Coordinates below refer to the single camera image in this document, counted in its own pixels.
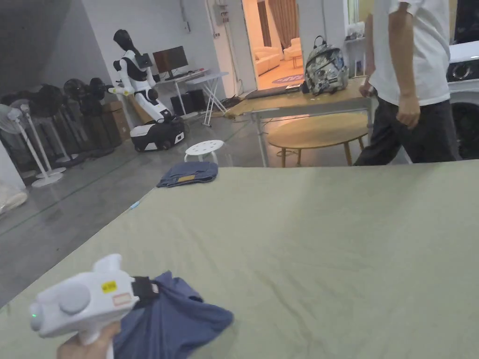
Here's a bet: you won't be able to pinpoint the person's left hand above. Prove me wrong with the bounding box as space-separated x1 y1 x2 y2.
56 322 121 359

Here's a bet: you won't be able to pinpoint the white sofa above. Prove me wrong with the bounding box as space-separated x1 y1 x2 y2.
254 45 282 72

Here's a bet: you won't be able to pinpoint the white washing machine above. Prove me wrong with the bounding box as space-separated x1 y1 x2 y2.
445 42 479 161

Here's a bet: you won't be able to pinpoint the white folding table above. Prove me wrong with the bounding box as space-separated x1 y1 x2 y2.
186 72 230 127

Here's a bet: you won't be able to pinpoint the long wooden table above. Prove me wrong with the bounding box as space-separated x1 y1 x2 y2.
224 76 377 168

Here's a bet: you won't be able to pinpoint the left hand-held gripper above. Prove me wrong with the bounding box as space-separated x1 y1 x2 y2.
29 254 160 346

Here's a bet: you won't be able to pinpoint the row of black fans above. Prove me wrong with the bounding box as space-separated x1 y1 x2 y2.
0 77 116 169

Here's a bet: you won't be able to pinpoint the bed with pale green sheet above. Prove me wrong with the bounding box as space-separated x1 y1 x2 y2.
0 160 479 359

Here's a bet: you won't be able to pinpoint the folded blue jeans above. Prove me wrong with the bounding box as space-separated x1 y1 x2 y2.
156 161 219 189

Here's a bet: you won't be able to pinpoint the dark blue shirt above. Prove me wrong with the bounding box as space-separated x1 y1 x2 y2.
112 271 234 359

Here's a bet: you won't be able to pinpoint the white standing fan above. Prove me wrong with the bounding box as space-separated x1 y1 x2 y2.
0 103 67 187

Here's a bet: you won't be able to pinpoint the patterned grey backpack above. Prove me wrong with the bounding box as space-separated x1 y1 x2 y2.
301 36 349 96

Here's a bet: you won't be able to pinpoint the round wooden low table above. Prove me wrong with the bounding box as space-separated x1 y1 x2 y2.
268 112 370 168

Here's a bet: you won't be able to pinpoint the brown cardboard carton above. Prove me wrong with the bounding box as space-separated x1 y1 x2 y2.
102 101 132 143

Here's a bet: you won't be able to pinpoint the white desk with monitor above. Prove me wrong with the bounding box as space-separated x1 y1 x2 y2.
151 45 210 116

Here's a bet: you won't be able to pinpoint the white and black humanoid robot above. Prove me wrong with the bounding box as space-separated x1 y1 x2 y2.
108 29 186 153

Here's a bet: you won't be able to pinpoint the white round stool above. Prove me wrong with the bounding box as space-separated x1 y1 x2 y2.
183 139 226 164

